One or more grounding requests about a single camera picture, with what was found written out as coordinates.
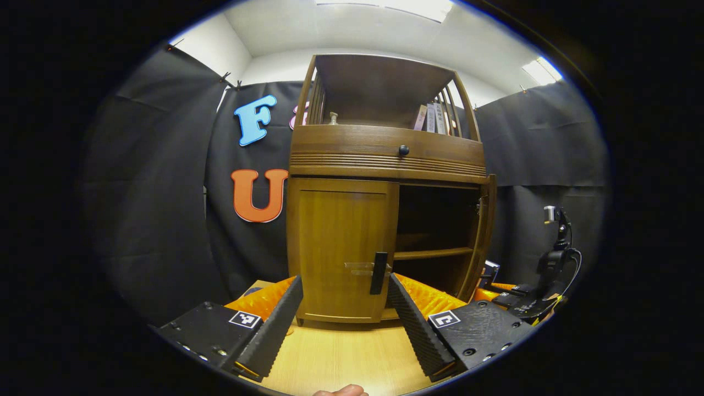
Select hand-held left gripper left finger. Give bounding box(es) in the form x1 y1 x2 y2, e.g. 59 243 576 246
148 275 304 382

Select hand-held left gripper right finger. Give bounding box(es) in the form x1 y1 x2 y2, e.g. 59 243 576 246
387 272 537 383

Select wooden cabinet door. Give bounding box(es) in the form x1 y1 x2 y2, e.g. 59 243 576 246
456 174 497 303
287 177 400 324

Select wooden double-door shoe cabinet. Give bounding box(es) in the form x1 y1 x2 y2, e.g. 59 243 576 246
286 53 497 325

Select wooden cabinet drawer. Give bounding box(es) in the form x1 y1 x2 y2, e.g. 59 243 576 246
290 124 487 178

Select blue book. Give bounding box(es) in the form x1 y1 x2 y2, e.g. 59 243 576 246
480 261 501 288

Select black backdrop cloth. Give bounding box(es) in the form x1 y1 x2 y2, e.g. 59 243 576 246
82 44 610 325

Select small ceiling light panel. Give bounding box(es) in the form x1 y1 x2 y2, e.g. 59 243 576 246
521 57 564 86

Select large ceiling light panel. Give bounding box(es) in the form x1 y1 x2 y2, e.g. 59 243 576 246
316 0 454 23

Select black left door handle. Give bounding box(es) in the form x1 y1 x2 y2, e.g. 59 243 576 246
370 252 389 296

